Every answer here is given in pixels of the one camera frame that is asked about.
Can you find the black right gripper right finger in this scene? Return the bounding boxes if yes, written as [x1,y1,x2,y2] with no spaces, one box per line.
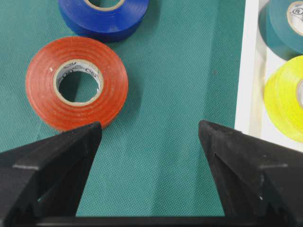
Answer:
[198,120,303,227]

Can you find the green tape roll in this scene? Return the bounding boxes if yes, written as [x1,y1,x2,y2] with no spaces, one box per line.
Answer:
[258,0,303,60]

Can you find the red tape roll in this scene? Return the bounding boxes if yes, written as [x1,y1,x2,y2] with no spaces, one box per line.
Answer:
[25,36,129,131]

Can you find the white plastic tray case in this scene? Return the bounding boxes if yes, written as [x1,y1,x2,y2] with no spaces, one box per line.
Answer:
[234,0,303,151]

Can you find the yellow tape roll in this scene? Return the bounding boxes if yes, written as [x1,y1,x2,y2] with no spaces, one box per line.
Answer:
[263,56,303,142]

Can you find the green table cloth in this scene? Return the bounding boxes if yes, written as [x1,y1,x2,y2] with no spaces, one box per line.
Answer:
[0,0,245,216]

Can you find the blue tape roll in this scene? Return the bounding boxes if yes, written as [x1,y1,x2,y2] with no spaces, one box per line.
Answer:
[58,0,149,43]

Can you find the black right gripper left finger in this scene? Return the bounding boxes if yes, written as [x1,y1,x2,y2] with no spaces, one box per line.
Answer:
[0,122,102,227]

